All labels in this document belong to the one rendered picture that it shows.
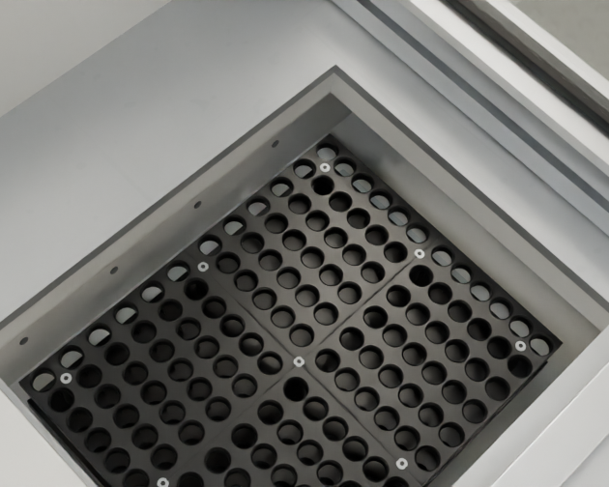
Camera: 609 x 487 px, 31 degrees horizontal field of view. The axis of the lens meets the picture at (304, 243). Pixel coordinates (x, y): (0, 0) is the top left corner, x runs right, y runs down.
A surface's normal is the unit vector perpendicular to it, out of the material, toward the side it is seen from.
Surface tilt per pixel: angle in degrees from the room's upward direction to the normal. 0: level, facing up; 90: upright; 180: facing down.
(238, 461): 0
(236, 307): 0
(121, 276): 90
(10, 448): 0
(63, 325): 90
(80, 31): 90
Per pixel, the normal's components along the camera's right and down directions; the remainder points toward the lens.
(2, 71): 0.70, 0.66
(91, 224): 0.08, -0.45
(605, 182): -0.71, 0.60
